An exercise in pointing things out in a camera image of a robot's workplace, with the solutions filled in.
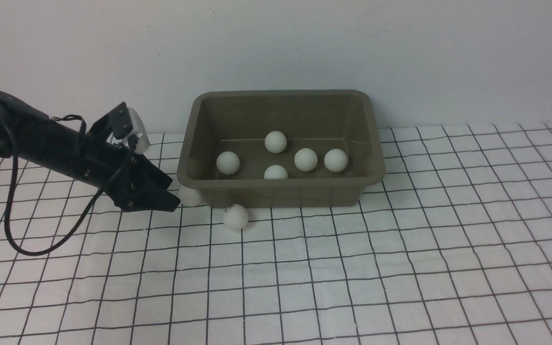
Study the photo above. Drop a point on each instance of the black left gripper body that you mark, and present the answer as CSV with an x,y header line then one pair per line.
x,y
112,168

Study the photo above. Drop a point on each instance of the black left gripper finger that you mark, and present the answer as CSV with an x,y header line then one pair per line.
x,y
148,171
160,200

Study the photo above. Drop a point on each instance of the white ping-pong ball hidden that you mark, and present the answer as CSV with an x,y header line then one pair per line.
x,y
275,142

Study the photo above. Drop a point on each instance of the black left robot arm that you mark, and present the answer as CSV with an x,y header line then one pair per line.
x,y
41,139

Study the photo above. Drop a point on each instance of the white ping-pong ball with logo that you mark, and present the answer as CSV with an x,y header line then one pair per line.
x,y
235,217

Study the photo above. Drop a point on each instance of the olive green plastic bin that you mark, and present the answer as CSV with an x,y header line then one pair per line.
x,y
321,120

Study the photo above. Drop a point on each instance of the white grid-pattern tablecloth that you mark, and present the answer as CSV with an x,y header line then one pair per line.
x,y
453,247

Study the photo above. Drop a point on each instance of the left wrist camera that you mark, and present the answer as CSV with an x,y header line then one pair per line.
x,y
124,123

